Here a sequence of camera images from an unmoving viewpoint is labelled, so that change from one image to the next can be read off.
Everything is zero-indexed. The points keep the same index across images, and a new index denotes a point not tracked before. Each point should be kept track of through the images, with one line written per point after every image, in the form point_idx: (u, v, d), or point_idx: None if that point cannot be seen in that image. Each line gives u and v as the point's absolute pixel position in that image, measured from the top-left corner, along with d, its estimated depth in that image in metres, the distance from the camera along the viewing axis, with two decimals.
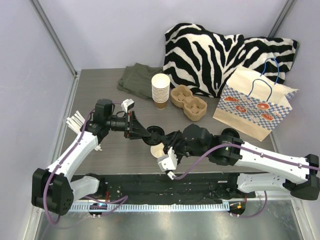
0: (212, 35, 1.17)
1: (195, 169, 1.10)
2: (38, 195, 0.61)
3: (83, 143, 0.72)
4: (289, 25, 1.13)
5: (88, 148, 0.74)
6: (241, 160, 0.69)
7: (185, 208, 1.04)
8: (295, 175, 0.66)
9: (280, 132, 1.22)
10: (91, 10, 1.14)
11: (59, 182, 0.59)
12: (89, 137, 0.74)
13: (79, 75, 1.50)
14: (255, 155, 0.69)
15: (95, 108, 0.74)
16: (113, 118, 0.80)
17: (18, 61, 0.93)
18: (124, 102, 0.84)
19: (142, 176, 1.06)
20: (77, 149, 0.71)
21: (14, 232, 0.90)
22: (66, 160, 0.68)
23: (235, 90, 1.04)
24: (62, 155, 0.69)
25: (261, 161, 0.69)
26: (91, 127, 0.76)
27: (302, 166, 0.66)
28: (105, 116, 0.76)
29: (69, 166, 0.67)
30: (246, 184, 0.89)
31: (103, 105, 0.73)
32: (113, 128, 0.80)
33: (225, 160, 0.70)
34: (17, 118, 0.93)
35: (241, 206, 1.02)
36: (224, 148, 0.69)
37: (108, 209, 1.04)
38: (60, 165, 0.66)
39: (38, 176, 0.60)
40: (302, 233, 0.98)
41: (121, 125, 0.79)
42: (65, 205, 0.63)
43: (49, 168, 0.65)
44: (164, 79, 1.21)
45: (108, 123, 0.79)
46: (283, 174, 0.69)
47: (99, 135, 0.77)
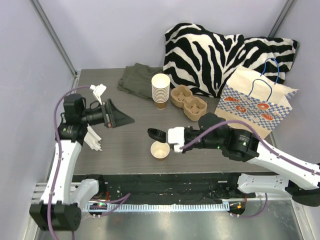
0: (212, 35, 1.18)
1: (195, 169, 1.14)
2: (45, 223, 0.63)
3: (67, 156, 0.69)
4: (289, 25, 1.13)
5: (73, 159, 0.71)
6: (257, 158, 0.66)
7: (185, 208, 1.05)
8: (306, 181, 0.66)
9: (280, 132, 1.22)
10: (91, 10, 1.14)
11: (59, 209, 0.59)
12: (69, 147, 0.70)
13: (79, 74, 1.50)
14: (272, 155, 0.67)
15: (64, 108, 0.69)
16: (88, 113, 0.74)
17: (18, 60, 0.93)
18: (94, 93, 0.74)
19: (142, 176, 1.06)
20: (62, 166, 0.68)
21: (14, 233, 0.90)
22: (58, 183, 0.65)
23: (235, 90, 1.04)
24: (51, 180, 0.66)
25: (278, 162, 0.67)
26: (66, 132, 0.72)
27: (316, 173, 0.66)
28: (78, 113, 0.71)
29: (63, 189, 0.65)
30: (247, 184, 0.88)
31: (71, 102, 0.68)
32: (92, 122, 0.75)
33: (239, 155, 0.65)
34: (17, 118, 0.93)
35: (241, 206, 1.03)
36: (241, 143, 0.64)
37: (108, 209, 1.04)
38: (53, 192, 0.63)
39: (37, 211, 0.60)
40: (302, 233, 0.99)
41: (99, 116, 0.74)
42: (74, 221, 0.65)
43: (43, 198, 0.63)
44: (164, 79, 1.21)
45: (85, 119, 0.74)
46: (295, 178, 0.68)
47: (78, 136, 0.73)
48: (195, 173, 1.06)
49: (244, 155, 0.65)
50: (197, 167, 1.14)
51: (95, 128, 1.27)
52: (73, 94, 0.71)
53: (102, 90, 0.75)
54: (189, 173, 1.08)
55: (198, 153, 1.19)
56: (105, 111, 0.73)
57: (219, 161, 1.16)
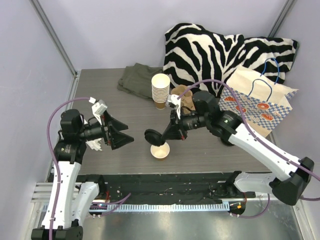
0: (212, 36, 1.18)
1: (195, 169, 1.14)
2: None
3: (66, 178, 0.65)
4: (289, 25, 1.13)
5: (73, 180, 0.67)
6: (234, 135, 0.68)
7: (185, 208, 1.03)
8: (279, 168, 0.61)
9: (280, 132, 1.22)
10: (91, 10, 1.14)
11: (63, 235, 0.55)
12: (67, 168, 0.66)
13: (79, 74, 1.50)
14: (249, 136, 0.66)
15: (61, 126, 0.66)
16: (86, 128, 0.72)
17: (18, 61, 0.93)
18: (94, 113, 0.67)
19: (141, 176, 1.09)
20: (62, 189, 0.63)
21: (14, 233, 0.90)
22: (58, 207, 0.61)
23: (235, 90, 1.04)
24: (51, 204, 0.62)
25: (253, 143, 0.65)
26: (64, 151, 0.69)
27: (291, 162, 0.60)
28: (75, 131, 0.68)
29: (64, 213, 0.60)
30: (242, 180, 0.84)
31: (68, 121, 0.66)
32: (90, 138, 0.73)
33: (220, 131, 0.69)
34: (17, 118, 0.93)
35: (241, 206, 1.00)
36: (223, 120, 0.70)
37: (108, 209, 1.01)
38: (54, 217, 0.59)
39: (38, 236, 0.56)
40: (302, 233, 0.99)
41: (97, 131, 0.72)
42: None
43: (44, 224, 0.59)
44: (164, 79, 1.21)
45: (83, 135, 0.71)
46: (269, 164, 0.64)
47: (77, 154, 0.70)
48: (194, 175, 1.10)
49: (224, 133, 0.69)
50: (197, 167, 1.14)
51: None
52: (69, 110, 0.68)
53: (103, 109, 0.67)
54: (188, 173, 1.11)
55: (198, 153, 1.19)
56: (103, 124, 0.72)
57: (219, 161, 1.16)
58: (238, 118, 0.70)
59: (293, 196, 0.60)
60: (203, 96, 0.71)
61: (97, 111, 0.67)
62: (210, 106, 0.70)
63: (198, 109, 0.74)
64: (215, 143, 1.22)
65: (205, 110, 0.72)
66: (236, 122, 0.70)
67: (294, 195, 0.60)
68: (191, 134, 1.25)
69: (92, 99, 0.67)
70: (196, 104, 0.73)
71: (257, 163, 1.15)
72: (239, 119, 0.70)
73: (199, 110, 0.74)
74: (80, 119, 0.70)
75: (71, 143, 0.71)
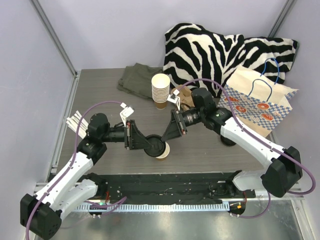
0: (212, 36, 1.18)
1: (195, 169, 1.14)
2: (25, 219, 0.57)
3: (76, 167, 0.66)
4: (289, 25, 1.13)
5: (80, 173, 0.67)
6: (223, 127, 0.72)
7: (185, 208, 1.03)
8: (262, 155, 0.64)
9: (280, 132, 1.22)
10: (91, 9, 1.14)
11: (45, 211, 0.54)
12: (82, 160, 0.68)
13: (79, 75, 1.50)
14: (237, 127, 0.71)
15: (88, 128, 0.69)
16: (110, 130, 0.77)
17: (18, 61, 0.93)
18: (120, 114, 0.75)
19: (141, 176, 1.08)
20: (68, 173, 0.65)
21: (14, 233, 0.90)
22: (56, 186, 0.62)
23: (235, 90, 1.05)
24: (53, 179, 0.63)
25: (240, 134, 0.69)
26: (87, 147, 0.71)
27: (274, 149, 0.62)
28: (98, 136, 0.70)
29: (58, 194, 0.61)
30: (240, 177, 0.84)
31: (95, 126, 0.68)
32: (113, 139, 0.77)
33: (212, 125, 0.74)
34: (17, 118, 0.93)
35: (241, 206, 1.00)
36: (216, 115, 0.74)
37: (108, 210, 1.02)
38: (48, 193, 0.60)
39: (26, 202, 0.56)
40: (302, 233, 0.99)
41: (120, 135, 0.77)
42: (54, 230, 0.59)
43: (38, 193, 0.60)
44: (164, 79, 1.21)
45: (107, 137, 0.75)
46: (255, 153, 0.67)
47: (94, 156, 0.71)
48: (194, 174, 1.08)
49: (216, 127, 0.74)
50: (197, 167, 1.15)
51: None
52: (99, 115, 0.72)
53: (129, 113, 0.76)
54: (190, 174, 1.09)
55: (198, 153, 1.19)
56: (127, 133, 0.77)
57: (219, 161, 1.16)
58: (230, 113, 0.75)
59: (276, 184, 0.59)
60: (200, 91, 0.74)
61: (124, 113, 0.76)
62: (205, 101, 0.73)
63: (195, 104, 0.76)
64: (215, 143, 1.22)
65: (201, 105, 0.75)
66: (228, 116, 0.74)
67: (276, 183, 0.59)
68: (191, 134, 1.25)
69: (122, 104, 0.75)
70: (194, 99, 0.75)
71: (257, 163, 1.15)
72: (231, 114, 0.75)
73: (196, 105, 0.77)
74: (106, 125, 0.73)
75: (95, 142, 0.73)
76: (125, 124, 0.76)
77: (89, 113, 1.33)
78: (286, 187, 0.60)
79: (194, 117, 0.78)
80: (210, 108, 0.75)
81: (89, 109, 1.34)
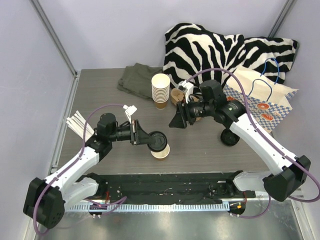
0: (212, 36, 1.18)
1: (195, 168, 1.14)
2: (30, 204, 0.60)
3: (84, 158, 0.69)
4: (289, 25, 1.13)
5: (87, 165, 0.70)
6: (235, 124, 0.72)
7: (185, 208, 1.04)
8: (273, 161, 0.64)
9: (280, 132, 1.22)
10: (91, 9, 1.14)
11: (53, 195, 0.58)
12: (91, 153, 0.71)
13: (79, 75, 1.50)
14: (250, 126, 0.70)
15: (97, 126, 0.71)
16: (117, 129, 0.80)
17: (18, 61, 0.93)
18: (125, 111, 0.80)
19: (142, 176, 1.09)
20: (77, 164, 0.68)
21: (14, 233, 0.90)
22: (65, 173, 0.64)
23: (235, 90, 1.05)
24: (62, 167, 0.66)
25: (253, 134, 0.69)
26: (95, 144, 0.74)
27: (286, 156, 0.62)
28: (106, 134, 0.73)
29: (66, 180, 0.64)
30: (241, 177, 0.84)
31: (104, 124, 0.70)
32: (119, 138, 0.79)
33: (223, 117, 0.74)
34: (18, 118, 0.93)
35: (241, 206, 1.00)
36: (228, 108, 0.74)
37: (108, 210, 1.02)
38: (57, 178, 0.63)
39: (34, 186, 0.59)
40: (302, 233, 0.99)
41: (126, 133, 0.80)
42: (55, 219, 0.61)
43: (46, 178, 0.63)
44: (164, 79, 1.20)
45: (114, 135, 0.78)
46: (265, 156, 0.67)
47: (101, 152, 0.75)
48: (195, 174, 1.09)
49: (226, 120, 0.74)
50: (197, 167, 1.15)
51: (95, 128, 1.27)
52: (107, 115, 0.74)
53: (133, 111, 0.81)
54: (190, 173, 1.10)
55: (198, 153, 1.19)
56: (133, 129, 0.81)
57: (218, 161, 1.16)
58: (243, 108, 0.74)
59: (281, 192, 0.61)
60: (211, 83, 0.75)
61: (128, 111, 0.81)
62: (214, 93, 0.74)
63: (205, 96, 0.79)
64: (215, 143, 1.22)
65: (211, 97, 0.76)
66: (240, 111, 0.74)
67: (281, 189, 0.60)
68: (191, 134, 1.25)
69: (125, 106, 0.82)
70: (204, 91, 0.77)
71: (256, 163, 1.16)
72: (243, 109, 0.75)
73: (206, 98, 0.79)
74: (114, 124, 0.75)
75: (102, 140, 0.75)
76: (130, 121, 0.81)
77: (96, 114, 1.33)
78: (289, 194, 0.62)
79: (201, 111, 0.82)
80: (220, 101, 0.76)
81: (98, 109, 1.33)
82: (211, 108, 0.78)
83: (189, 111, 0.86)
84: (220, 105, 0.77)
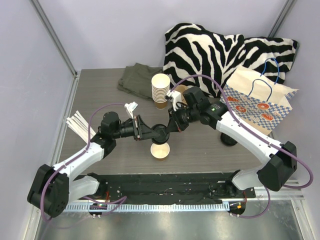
0: (212, 36, 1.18)
1: (194, 168, 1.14)
2: (36, 191, 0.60)
3: (90, 151, 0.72)
4: (289, 25, 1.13)
5: (93, 158, 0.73)
6: (219, 122, 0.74)
7: (185, 208, 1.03)
8: (260, 151, 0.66)
9: (280, 132, 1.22)
10: (91, 10, 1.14)
11: (61, 181, 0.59)
12: (96, 148, 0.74)
13: (79, 75, 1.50)
14: (233, 122, 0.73)
15: (101, 125, 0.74)
16: (120, 126, 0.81)
17: (18, 61, 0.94)
18: (126, 108, 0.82)
19: (142, 176, 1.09)
20: (83, 155, 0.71)
21: (14, 233, 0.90)
22: (71, 163, 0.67)
23: (235, 90, 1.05)
24: (70, 157, 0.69)
25: (237, 129, 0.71)
26: (100, 141, 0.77)
27: (271, 144, 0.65)
28: (111, 131, 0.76)
29: (73, 169, 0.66)
30: (238, 176, 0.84)
31: (107, 122, 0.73)
32: (123, 135, 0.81)
33: (208, 119, 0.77)
34: (18, 118, 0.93)
35: (241, 206, 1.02)
36: (211, 109, 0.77)
37: (108, 209, 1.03)
38: (65, 166, 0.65)
39: (43, 173, 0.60)
40: (302, 233, 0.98)
41: (130, 130, 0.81)
42: (58, 208, 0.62)
43: (54, 165, 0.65)
44: (164, 79, 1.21)
45: (118, 133, 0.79)
46: (252, 148, 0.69)
47: (105, 150, 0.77)
48: (195, 174, 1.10)
49: (211, 120, 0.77)
50: (197, 167, 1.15)
51: (95, 128, 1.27)
52: (110, 112, 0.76)
53: (134, 107, 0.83)
54: (190, 173, 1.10)
55: (198, 153, 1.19)
56: (136, 125, 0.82)
57: (218, 161, 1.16)
58: (226, 107, 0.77)
59: (274, 179, 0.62)
60: (191, 89, 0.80)
61: (130, 108, 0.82)
62: (196, 97, 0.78)
63: (188, 102, 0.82)
64: (215, 142, 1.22)
65: (193, 102, 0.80)
66: (223, 110, 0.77)
67: (273, 176, 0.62)
68: (191, 134, 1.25)
69: (127, 104, 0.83)
70: (187, 99, 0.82)
71: (256, 164, 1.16)
72: (226, 107, 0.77)
73: (190, 104, 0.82)
74: (118, 122, 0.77)
75: (105, 137, 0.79)
76: (132, 117, 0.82)
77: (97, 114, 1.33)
78: (282, 181, 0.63)
79: (188, 117, 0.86)
80: (203, 104, 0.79)
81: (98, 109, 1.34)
82: (196, 112, 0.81)
83: (179, 118, 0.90)
84: (204, 108, 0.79)
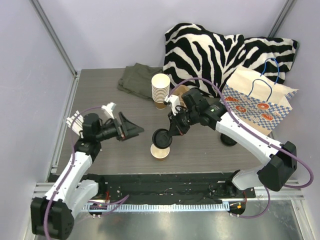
0: (212, 36, 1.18)
1: (194, 168, 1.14)
2: (38, 224, 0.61)
3: (78, 164, 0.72)
4: (289, 25, 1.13)
5: (83, 168, 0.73)
6: (219, 123, 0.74)
7: (185, 208, 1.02)
8: (261, 151, 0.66)
9: (280, 132, 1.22)
10: (91, 9, 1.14)
11: (59, 208, 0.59)
12: (82, 157, 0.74)
13: (79, 75, 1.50)
14: (233, 122, 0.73)
15: (83, 128, 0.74)
16: (103, 128, 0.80)
17: (18, 61, 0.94)
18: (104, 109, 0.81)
19: (141, 176, 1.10)
20: (72, 171, 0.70)
21: (15, 233, 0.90)
22: (63, 184, 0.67)
23: (235, 90, 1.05)
24: (59, 179, 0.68)
25: (236, 129, 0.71)
26: (83, 146, 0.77)
27: (271, 144, 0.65)
28: (94, 133, 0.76)
29: (67, 191, 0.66)
30: (238, 177, 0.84)
31: (89, 124, 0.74)
32: (106, 138, 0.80)
33: (208, 120, 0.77)
34: (18, 118, 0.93)
35: (241, 206, 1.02)
36: (210, 110, 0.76)
37: (108, 210, 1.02)
38: (57, 191, 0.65)
39: (37, 205, 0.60)
40: (301, 233, 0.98)
41: (113, 130, 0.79)
42: (67, 231, 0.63)
43: (46, 194, 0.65)
44: (164, 79, 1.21)
45: (101, 134, 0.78)
46: (251, 148, 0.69)
47: (92, 153, 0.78)
48: (195, 174, 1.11)
49: (211, 121, 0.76)
50: (197, 167, 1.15)
51: None
52: (91, 115, 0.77)
53: (112, 106, 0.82)
54: (190, 173, 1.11)
55: (198, 153, 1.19)
56: (117, 123, 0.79)
57: (219, 161, 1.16)
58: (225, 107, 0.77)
59: (275, 180, 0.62)
60: (190, 92, 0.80)
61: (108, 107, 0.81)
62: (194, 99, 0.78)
63: (187, 105, 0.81)
64: (215, 142, 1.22)
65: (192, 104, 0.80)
66: (222, 111, 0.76)
67: (274, 177, 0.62)
68: (191, 134, 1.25)
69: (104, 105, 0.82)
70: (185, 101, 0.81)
71: (256, 164, 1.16)
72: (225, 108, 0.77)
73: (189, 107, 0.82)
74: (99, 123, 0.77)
75: (89, 141, 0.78)
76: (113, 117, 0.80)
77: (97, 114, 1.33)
78: (283, 180, 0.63)
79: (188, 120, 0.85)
80: (202, 105, 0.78)
81: (98, 109, 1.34)
82: (195, 114, 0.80)
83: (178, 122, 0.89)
84: (203, 109, 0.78)
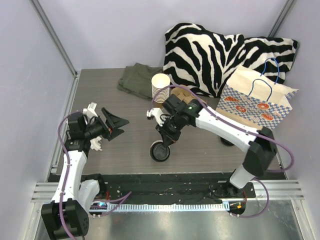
0: (212, 35, 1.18)
1: (194, 168, 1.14)
2: (54, 228, 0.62)
3: (74, 162, 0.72)
4: (289, 25, 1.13)
5: (80, 166, 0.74)
6: (197, 119, 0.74)
7: (185, 208, 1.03)
8: (239, 139, 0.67)
9: (280, 132, 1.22)
10: (91, 9, 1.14)
11: (72, 206, 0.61)
12: (76, 155, 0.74)
13: (79, 75, 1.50)
14: (210, 116, 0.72)
15: (69, 125, 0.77)
16: (88, 128, 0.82)
17: (18, 61, 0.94)
18: (86, 110, 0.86)
19: (141, 176, 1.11)
20: (71, 170, 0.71)
21: (15, 233, 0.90)
22: (67, 184, 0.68)
23: (235, 90, 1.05)
24: (60, 182, 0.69)
25: (215, 123, 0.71)
26: (73, 144, 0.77)
27: (249, 132, 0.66)
28: (80, 129, 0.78)
29: (73, 189, 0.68)
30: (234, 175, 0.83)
31: (74, 119, 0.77)
32: (94, 135, 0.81)
33: (187, 118, 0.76)
34: (18, 117, 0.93)
35: (240, 206, 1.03)
36: (188, 108, 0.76)
37: (108, 209, 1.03)
38: (64, 192, 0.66)
39: (48, 211, 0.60)
40: (301, 233, 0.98)
41: (98, 128, 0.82)
42: (85, 225, 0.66)
43: (54, 199, 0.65)
44: (164, 79, 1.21)
45: (87, 132, 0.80)
46: (232, 138, 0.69)
47: (84, 149, 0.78)
48: (195, 174, 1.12)
49: (190, 119, 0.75)
50: (197, 167, 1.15)
51: None
52: (73, 114, 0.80)
53: (94, 106, 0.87)
54: (190, 173, 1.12)
55: (198, 153, 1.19)
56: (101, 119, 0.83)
57: (219, 161, 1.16)
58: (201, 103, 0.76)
59: (257, 164, 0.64)
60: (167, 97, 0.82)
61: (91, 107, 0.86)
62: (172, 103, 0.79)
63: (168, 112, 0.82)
64: (215, 142, 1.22)
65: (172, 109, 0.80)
66: (200, 107, 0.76)
67: (256, 162, 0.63)
68: (191, 134, 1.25)
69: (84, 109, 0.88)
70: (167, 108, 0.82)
71: None
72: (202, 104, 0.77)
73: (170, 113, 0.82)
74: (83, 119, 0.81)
75: (79, 139, 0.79)
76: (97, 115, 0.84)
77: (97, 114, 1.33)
78: (265, 165, 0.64)
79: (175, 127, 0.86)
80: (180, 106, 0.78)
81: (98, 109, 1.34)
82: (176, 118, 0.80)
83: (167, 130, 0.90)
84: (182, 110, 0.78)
